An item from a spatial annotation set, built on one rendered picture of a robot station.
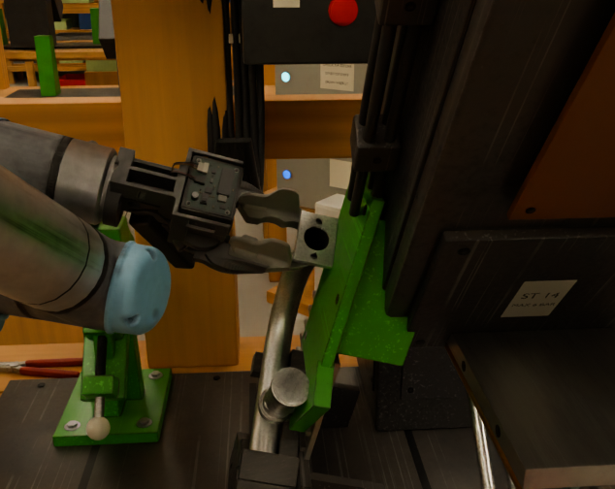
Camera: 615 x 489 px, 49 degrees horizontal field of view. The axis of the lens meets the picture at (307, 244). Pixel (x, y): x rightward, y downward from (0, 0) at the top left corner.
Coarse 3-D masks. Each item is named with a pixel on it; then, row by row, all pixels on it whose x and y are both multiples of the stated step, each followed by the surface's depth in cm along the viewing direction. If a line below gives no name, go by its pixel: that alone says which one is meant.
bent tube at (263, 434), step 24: (312, 216) 69; (312, 240) 72; (312, 264) 68; (288, 288) 76; (288, 312) 78; (288, 336) 78; (264, 360) 77; (288, 360) 77; (264, 384) 75; (264, 432) 72
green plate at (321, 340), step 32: (352, 224) 63; (384, 224) 60; (352, 256) 60; (320, 288) 71; (352, 288) 61; (320, 320) 68; (352, 320) 63; (384, 320) 64; (320, 352) 65; (352, 352) 65; (384, 352) 65
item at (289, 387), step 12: (288, 372) 65; (300, 372) 65; (276, 384) 64; (288, 384) 65; (300, 384) 65; (264, 396) 69; (276, 396) 64; (288, 396) 64; (300, 396) 64; (264, 408) 69; (276, 408) 66; (288, 408) 66; (276, 420) 69
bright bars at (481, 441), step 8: (472, 408) 64; (472, 416) 64; (472, 424) 64; (480, 424) 64; (480, 432) 63; (480, 440) 63; (480, 448) 63; (488, 448) 63; (480, 456) 62; (488, 456) 62; (480, 464) 62; (488, 464) 62; (480, 472) 62; (488, 472) 62; (488, 480) 61; (488, 488) 61; (512, 488) 61
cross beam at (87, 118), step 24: (288, 96) 103; (312, 96) 103; (336, 96) 103; (360, 96) 103; (24, 120) 99; (48, 120) 99; (72, 120) 99; (96, 120) 99; (120, 120) 100; (288, 120) 101; (312, 120) 102; (336, 120) 102; (120, 144) 101; (288, 144) 103; (312, 144) 103; (336, 144) 103
